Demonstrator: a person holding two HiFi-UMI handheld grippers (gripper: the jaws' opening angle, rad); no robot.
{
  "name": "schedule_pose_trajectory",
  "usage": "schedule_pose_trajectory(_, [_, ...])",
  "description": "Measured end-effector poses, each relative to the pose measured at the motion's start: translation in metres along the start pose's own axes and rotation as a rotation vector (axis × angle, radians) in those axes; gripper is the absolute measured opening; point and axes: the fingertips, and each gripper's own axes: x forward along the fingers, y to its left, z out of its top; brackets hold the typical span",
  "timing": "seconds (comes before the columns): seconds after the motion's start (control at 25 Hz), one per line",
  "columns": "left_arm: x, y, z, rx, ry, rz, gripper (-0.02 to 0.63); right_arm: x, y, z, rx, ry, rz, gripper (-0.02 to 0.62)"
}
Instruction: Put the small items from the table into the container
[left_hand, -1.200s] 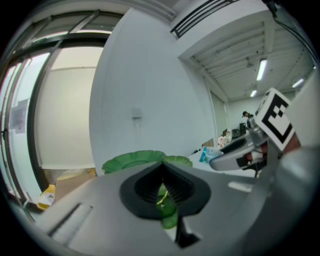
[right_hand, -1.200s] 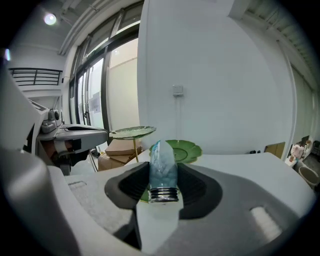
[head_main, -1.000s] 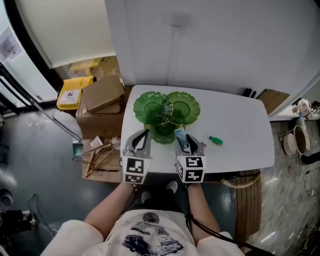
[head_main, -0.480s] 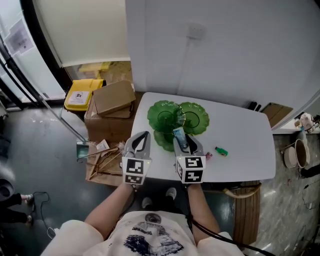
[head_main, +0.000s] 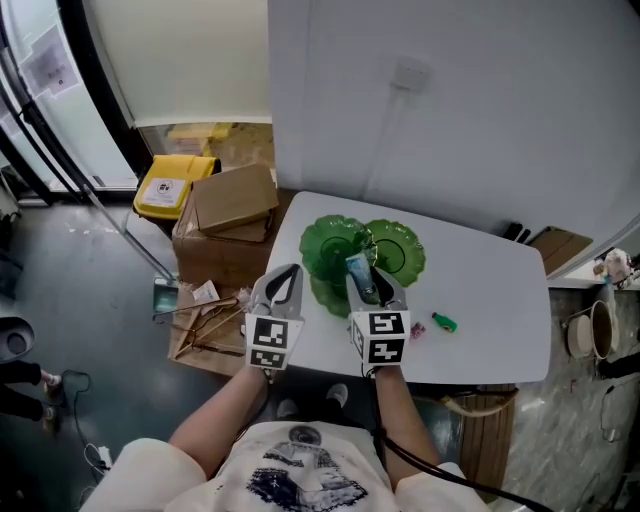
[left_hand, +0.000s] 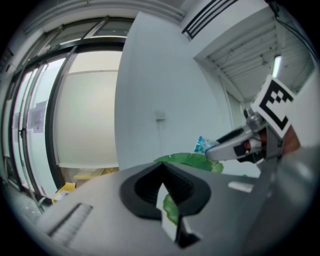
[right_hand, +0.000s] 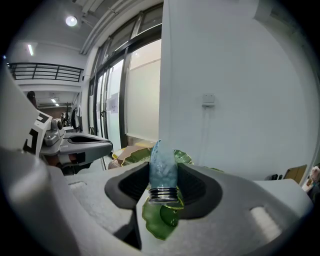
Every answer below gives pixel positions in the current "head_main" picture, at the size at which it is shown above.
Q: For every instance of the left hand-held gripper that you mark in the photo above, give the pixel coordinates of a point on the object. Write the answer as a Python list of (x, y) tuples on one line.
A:
[(270, 340)]

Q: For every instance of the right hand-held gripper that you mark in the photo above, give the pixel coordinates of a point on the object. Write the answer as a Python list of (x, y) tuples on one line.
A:
[(382, 337)]

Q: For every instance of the light blue small packet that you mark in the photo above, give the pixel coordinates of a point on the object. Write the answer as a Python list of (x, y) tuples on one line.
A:
[(361, 272)]

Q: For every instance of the pink small packet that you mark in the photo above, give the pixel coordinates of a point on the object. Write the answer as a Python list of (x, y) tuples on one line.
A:
[(418, 331)]

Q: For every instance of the green three-tier glass dish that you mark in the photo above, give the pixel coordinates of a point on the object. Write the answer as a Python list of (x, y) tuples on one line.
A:
[(325, 250)]

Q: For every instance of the green small packet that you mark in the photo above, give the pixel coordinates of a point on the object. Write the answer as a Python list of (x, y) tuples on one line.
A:
[(445, 322)]

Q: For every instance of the person's right forearm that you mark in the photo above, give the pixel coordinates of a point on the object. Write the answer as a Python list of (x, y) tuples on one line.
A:
[(405, 430)]

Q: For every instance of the person's left forearm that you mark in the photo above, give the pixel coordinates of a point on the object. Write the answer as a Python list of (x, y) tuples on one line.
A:
[(220, 425)]

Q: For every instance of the white paper tag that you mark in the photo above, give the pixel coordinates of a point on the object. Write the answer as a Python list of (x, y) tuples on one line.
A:
[(206, 291)]

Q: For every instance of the large cardboard box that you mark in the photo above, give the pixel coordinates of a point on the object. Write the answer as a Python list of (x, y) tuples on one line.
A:
[(215, 257)]

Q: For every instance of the wooden clothes hangers bundle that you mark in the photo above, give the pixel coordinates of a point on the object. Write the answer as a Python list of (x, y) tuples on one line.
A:
[(200, 325)]

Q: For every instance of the person's right white shoe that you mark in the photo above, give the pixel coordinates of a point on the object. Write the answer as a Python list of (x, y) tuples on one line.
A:
[(337, 395)]

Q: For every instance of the person's white shoe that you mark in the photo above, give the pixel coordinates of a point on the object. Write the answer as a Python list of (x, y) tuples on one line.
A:
[(337, 395), (287, 409)]

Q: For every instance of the person's left white shoe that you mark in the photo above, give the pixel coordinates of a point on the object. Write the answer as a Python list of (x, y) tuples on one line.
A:
[(287, 409)]

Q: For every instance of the flat cardboard box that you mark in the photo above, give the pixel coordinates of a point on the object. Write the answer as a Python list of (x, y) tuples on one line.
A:
[(232, 200)]

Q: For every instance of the grey-green dustpan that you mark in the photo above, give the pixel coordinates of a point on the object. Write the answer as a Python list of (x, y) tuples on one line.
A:
[(165, 295)]

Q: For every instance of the wooden chair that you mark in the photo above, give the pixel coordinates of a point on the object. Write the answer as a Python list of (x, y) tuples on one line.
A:
[(480, 402)]

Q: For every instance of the yellow plastic bin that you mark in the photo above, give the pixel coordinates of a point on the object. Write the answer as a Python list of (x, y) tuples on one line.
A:
[(160, 192)]

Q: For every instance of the metal pole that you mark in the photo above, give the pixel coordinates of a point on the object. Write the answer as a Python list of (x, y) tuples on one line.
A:
[(130, 232)]

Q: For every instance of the person's white printed shirt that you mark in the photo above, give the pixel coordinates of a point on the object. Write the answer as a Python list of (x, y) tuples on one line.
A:
[(300, 475)]

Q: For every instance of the leaning cardboard sheet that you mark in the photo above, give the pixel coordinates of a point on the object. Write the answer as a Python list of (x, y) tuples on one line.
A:
[(560, 250)]

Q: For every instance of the small beige round basket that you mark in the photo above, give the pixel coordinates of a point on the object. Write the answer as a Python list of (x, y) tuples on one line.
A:
[(580, 337)]

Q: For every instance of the beige round tub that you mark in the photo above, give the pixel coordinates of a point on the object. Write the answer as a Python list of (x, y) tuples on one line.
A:
[(605, 330)]

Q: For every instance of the white power strip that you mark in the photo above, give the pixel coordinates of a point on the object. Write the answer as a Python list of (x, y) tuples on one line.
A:
[(102, 455)]

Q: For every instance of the plush toys on counter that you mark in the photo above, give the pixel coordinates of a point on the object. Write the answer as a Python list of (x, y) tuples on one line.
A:
[(615, 265)]

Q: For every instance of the grey round bin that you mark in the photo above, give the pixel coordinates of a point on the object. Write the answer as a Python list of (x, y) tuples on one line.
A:
[(15, 340)]

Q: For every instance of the paper notice on glass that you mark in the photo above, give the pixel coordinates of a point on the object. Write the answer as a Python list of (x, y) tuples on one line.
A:
[(50, 62)]

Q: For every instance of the black devices by wall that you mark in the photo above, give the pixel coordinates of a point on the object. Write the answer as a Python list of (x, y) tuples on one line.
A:
[(516, 233)]

